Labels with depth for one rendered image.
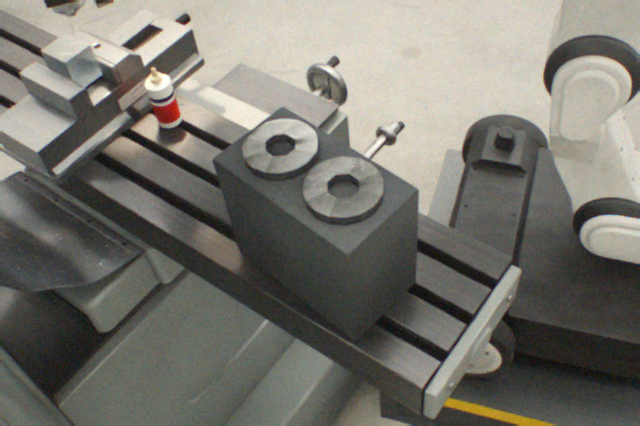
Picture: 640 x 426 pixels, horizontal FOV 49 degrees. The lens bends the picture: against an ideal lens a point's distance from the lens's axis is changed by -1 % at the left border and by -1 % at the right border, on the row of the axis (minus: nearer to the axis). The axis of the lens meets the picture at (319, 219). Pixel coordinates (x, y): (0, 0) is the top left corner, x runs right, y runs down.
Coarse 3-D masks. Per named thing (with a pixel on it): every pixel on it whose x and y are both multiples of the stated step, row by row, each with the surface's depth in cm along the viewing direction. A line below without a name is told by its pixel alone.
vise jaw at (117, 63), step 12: (84, 36) 115; (96, 36) 116; (96, 48) 113; (108, 48) 112; (120, 48) 112; (108, 60) 110; (120, 60) 110; (132, 60) 112; (108, 72) 111; (120, 72) 111; (132, 72) 113
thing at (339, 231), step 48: (240, 144) 85; (288, 144) 84; (336, 144) 83; (240, 192) 84; (288, 192) 79; (336, 192) 79; (384, 192) 78; (240, 240) 95; (288, 240) 82; (336, 240) 74; (384, 240) 78; (288, 288) 93; (336, 288) 81; (384, 288) 85
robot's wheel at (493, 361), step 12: (504, 324) 131; (492, 336) 129; (504, 336) 130; (492, 348) 131; (504, 348) 130; (480, 360) 139; (492, 360) 137; (504, 360) 133; (468, 372) 141; (480, 372) 140; (492, 372) 138
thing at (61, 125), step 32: (128, 32) 121; (160, 32) 122; (192, 32) 121; (32, 64) 111; (160, 64) 118; (192, 64) 123; (32, 96) 113; (64, 96) 106; (96, 96) 111; (128, 96) 115; (0, 128) 109; (32, 128) 108; (64, 128) 107; (96, 128) 112; (32, 160) 109; (64, 160) 110
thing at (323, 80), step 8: (336, 56) 162; (320, 64) 160; (328, 64) 160; (336, 64) 162; (312, 72) 163; (320, 72) 161; (328, 72) 159; (336, 72) 159; (312, 80) 166; (320, 80) 164; (328, 80) 162; (336, 80) 159; (312, 88) 167; (320, 88) 162; (328, 88) 163; (336, 88) 162; (344, 88) 160; (320, 96) 162; (328, 96) 166; (336, 96) 164; (344, 96) 162
